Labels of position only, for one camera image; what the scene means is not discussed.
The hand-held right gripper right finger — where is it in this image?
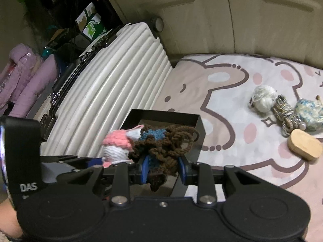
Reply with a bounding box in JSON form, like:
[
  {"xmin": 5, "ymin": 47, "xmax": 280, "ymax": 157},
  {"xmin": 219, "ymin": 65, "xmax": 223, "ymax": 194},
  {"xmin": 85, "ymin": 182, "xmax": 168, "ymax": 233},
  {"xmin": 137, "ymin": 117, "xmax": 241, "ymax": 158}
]
[{"xmin": 178, "ymin": 156, "xmax": 263, "ymax": 205}]

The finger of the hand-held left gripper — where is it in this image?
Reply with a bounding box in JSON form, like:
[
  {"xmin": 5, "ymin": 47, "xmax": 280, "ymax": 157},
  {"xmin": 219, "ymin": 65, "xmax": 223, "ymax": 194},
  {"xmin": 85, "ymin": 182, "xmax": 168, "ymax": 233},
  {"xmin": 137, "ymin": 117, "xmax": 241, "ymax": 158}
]
[{"xmin": 42, "ymin": 156, "xmax": 105, "ymax": 172}]

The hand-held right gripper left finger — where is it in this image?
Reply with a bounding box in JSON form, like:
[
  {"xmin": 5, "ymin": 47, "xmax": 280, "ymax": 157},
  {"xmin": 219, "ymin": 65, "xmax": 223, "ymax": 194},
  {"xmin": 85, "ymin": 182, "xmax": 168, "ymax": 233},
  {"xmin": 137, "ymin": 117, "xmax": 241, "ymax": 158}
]
[{"xmin": 64, "ymin": 156, "xmax": 152, "ymax": 206}]

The brown and blue crochet piece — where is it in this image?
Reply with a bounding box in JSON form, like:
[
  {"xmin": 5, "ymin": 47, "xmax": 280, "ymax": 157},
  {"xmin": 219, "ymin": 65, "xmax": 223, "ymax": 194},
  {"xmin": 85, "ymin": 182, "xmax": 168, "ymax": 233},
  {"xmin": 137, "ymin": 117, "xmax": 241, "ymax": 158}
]
[{"xmin": 131, "ymin": 125, "xmax": 200, "ymax": 192}]

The pink and white crochet piece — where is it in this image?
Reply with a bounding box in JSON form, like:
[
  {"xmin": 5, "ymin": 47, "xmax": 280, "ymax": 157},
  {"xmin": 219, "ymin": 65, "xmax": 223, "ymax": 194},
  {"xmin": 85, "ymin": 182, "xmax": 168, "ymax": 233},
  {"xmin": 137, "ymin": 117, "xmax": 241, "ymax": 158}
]
[{"xmin": 102, "ymin": 125, "xmax": 144, "ymax": 168}]

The black box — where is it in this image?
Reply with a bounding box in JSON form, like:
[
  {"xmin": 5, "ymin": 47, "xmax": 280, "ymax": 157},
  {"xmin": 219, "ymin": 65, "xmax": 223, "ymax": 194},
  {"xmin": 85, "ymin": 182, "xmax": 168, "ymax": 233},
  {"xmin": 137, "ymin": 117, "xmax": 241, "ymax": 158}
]
[{"xmin": 119, "ymin": 109, "xmax": 206, "ymax": 198}]

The grey and gold yarn skein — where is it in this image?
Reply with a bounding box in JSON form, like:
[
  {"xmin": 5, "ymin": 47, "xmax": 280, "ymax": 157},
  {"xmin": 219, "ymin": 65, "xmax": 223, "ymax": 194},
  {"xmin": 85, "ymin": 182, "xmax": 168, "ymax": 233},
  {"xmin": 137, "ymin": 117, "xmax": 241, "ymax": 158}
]
[{"xmin": 271, "ymin": 94, "xmax": 303, "ymax": 137}]

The oval wooden box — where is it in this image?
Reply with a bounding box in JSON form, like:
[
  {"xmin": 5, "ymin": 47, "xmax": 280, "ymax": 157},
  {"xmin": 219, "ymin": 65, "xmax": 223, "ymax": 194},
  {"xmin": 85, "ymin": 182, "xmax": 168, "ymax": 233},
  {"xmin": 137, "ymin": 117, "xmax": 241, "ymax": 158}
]
[{"xmin": 287, "ymin": 128, "xmax": 323, "ymax": 161}]

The blue and white yarn ball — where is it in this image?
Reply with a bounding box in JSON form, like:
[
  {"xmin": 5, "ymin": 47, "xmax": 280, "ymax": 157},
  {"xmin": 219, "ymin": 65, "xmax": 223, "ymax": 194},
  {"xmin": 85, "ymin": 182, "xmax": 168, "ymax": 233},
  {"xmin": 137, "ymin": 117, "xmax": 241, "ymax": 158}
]
[{"xmin": 294, "ymin": 98, "xmax": 323, "ymax": 131}]

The person's left forearm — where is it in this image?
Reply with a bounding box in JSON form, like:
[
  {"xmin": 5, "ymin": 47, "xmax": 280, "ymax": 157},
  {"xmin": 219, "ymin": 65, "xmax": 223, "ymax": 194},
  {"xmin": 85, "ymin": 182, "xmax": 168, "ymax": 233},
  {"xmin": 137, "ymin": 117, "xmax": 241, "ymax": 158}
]
[{"xmin": 0, "ymin": 199, "xmax": 24, "ymax": 242}]

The pink cartoon printed blanket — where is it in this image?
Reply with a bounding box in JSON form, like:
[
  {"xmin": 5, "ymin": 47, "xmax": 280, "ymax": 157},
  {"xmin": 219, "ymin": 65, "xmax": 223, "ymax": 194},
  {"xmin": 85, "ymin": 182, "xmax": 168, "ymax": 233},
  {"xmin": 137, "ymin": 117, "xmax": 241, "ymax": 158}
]
[{"xmin": 154, "ymin": 53, "xmax": 323, "ymax": 242}]

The purple padded jacket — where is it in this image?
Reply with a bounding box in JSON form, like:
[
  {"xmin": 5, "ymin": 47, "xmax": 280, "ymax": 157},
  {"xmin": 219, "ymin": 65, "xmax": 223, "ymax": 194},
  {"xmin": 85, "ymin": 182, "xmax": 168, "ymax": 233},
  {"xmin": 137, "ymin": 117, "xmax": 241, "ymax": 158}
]
[{"xmin": 0, "ymin": 43, "xmax": 60, "ymax": 118}]

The white ribbed suitcase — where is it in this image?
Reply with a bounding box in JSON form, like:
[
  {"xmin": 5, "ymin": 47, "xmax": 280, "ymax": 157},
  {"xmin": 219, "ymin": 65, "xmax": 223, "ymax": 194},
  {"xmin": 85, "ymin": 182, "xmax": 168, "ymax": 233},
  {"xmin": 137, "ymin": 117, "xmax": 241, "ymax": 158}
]
[{"xmin": 33, "ymin": 17, "xmax": 174, "ymax": 158}]

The green and white carton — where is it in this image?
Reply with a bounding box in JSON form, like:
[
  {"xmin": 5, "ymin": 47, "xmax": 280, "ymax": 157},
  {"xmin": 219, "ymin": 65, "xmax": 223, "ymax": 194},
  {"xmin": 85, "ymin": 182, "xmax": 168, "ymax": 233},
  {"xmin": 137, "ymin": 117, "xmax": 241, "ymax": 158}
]
[{"xmin": 75, "ymin": 2, "xmax": 106, "ymax": 41}]

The cream cabinet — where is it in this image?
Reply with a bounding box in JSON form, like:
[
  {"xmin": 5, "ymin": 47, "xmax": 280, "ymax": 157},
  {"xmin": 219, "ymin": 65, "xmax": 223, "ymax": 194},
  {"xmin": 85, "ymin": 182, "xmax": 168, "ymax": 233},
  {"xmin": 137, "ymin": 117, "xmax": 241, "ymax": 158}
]
[{"xmin": 93, "ymin": 0, "xmax": 323, "ymax": 65}]

